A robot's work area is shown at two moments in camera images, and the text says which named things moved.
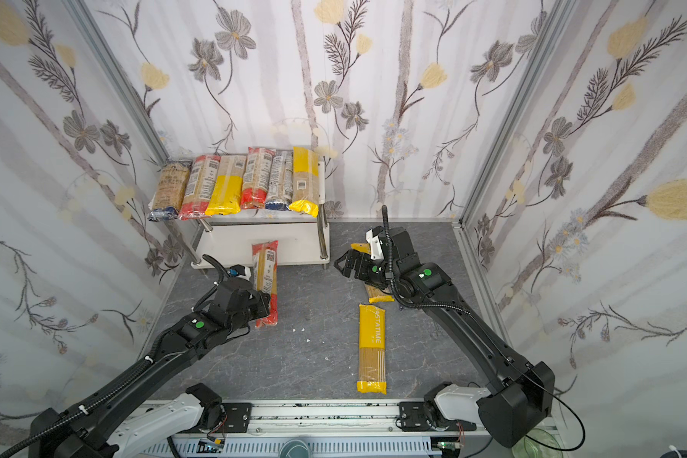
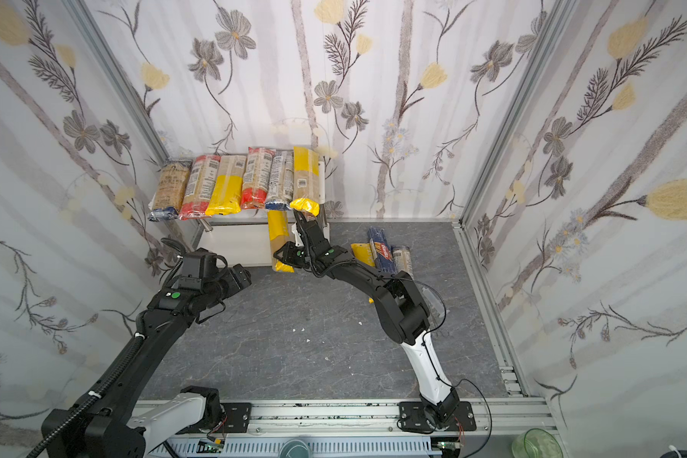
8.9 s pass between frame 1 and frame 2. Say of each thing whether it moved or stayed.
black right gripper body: moved
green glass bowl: stayed
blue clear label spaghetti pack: stayed
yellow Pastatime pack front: moved
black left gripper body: moved
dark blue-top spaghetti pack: stayed
